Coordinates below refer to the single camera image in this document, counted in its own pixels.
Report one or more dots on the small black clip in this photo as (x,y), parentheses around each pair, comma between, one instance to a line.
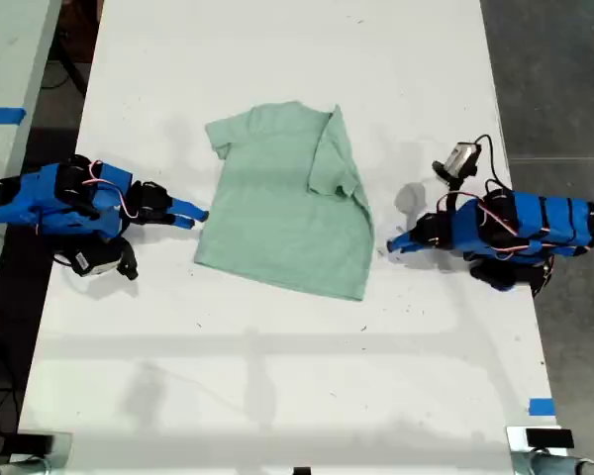
(302,471)

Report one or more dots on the blue and black arm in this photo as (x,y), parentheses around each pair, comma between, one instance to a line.
(29,200)
(549,220)

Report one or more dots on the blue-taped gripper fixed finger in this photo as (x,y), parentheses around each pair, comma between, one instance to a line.
(403,240)
(188,207)

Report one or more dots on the small blue tape square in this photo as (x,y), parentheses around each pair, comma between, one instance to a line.
(541,407)

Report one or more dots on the white side table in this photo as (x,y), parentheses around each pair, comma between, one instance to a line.
(5,59)

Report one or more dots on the small black box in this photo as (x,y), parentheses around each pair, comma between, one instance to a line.
(35,443)
(549,438)

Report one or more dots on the grey metal pipe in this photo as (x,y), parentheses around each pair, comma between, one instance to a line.
(10,469)
(564,465)

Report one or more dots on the pale green T-shirt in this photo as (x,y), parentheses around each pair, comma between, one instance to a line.
(282,213)

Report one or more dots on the silver metal bracket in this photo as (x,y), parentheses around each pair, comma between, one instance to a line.
(515,445)
(63,452)

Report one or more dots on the long blue tape strip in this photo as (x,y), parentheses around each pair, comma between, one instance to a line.
(2,115)

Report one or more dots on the black camera box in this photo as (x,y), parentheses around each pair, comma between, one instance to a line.
(96,259)
(461,158)

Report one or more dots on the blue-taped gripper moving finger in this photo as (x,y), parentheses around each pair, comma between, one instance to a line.
(416,246)
(183,221)

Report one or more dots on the short black camera stalk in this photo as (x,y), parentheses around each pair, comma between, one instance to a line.
(450,180)
(128,259)

